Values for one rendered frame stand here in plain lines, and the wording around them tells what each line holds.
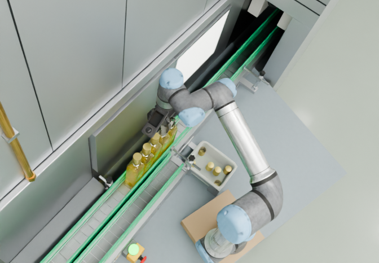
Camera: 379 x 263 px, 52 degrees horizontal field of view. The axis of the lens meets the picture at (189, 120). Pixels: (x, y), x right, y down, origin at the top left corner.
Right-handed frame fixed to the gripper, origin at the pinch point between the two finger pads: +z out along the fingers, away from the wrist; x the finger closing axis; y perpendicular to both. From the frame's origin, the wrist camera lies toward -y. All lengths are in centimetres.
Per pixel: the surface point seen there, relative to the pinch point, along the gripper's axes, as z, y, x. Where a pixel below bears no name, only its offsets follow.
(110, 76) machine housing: -32.8, -10.0, 14.9
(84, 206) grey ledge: 32.8, -33.4, 8.4
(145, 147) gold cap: 4.6, -6.5, -0.3
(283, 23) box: 12, 104, -9
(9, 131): -51, -46, 13
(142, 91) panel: -10.7, 4.6, 11.7
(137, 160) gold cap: 4.7, -12.7, -1.4
